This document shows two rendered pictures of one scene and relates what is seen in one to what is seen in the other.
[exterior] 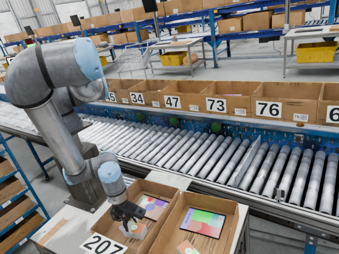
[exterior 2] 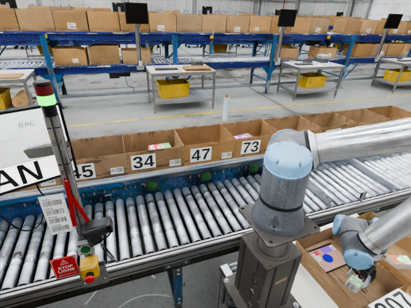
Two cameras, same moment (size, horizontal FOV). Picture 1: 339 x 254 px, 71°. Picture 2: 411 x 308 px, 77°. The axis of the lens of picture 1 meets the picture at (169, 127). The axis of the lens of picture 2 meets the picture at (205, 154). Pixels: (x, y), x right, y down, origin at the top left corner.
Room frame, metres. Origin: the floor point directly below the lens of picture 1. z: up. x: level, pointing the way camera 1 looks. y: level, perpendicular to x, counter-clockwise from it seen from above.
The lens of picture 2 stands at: (1.07, 1.30, 1.88)
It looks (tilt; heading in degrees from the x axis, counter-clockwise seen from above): 30 degrees down; 300
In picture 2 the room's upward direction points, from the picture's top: 2 degrees clockwise
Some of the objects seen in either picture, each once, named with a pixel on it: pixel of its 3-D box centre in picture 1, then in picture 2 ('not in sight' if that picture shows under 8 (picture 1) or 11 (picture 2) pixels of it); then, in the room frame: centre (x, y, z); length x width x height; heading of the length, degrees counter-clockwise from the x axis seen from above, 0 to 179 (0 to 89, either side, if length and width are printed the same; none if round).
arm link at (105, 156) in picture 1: (106, 164); (350, 229); (0.93, 0.32, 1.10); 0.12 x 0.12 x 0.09; 14
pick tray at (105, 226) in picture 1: (139, 214); (342, 267); (0.89, 0.24, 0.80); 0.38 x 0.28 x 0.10; 144
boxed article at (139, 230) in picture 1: (134, 230); (356, 281); (0.82, 0.26, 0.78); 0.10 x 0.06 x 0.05; 66
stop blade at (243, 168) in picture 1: (249, 159); (307, 183); (1.18, -0.44, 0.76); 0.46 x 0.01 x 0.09; 140
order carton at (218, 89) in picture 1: (231, 98); (249, 137); (1.71, -0.52, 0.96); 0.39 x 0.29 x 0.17; 50
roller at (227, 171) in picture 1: (234, 161); (295, 190); (1.25, -0.37, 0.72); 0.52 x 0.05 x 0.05; 140
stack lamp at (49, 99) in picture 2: (30, 44); (44, 94); (1.92, 0.87, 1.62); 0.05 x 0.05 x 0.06
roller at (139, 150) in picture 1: (150, 142); (204, 209); (1.70, 0.18, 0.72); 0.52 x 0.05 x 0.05; 140
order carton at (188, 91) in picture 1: (188, 95); (203, 143); (1.96, -0.22, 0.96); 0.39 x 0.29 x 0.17; 50
